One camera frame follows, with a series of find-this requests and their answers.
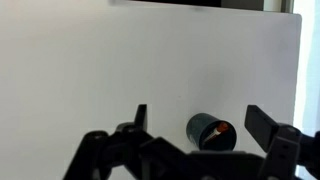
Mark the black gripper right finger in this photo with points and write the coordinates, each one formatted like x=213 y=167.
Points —
x=261 y=126

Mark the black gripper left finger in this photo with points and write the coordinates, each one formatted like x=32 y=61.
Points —
x=100 y=150

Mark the red-capped sharpie marker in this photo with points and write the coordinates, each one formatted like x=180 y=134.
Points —
x=221 y=127

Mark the dark blue cup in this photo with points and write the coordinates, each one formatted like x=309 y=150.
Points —
x=196 y=128

